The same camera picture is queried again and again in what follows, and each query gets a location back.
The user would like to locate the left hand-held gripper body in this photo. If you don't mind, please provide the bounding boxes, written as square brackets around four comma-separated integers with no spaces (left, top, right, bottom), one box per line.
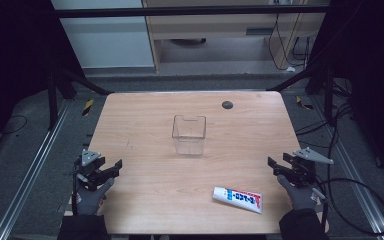
[74,148,106,192]

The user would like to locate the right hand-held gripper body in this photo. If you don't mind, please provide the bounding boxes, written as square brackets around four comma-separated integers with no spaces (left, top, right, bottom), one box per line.
[281,147,335,188]

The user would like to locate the white toothpaste tube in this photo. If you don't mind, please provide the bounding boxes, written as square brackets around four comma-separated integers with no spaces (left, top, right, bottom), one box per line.
[211,185,264,215]

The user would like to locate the clear plastic container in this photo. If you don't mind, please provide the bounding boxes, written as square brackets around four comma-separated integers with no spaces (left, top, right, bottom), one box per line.
[171,114,208,157]

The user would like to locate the person's right hand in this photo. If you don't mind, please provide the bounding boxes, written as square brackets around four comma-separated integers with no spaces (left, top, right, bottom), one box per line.
[276,173,320,212]

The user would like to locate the yellow black striped tape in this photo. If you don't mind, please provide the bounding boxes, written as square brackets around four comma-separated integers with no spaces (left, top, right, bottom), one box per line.
[81,98,95,117]
[295,95,314,111]

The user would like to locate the black metal stand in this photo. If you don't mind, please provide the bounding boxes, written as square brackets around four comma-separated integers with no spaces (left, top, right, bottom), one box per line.
[265,61,337,128]
[45,59,115,132]

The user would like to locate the white cabinet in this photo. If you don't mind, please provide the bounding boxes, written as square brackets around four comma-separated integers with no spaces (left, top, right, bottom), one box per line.
[50,0,156,70]

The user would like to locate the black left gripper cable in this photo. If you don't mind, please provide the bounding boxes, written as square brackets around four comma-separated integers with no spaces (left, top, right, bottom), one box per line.
[71,164,80,216]

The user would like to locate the black floor cables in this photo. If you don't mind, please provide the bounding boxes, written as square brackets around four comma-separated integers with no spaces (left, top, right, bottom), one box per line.
[294,101,354,152]

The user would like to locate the aluminium floor rail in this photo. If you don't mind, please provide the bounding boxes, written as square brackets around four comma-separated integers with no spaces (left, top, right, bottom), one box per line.
[0,99,74,240]
[309,95,384,240]

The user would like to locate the thin black floor cable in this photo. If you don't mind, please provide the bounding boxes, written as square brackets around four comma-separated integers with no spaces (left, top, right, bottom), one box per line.
[0,114,29,136]

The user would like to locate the black hanging cables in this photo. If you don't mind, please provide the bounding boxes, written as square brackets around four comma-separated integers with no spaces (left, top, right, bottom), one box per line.
[267,12,312,73]

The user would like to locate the black metal frame bar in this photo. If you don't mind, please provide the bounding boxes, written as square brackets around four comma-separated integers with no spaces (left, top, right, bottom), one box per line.
[54,4,330,20]

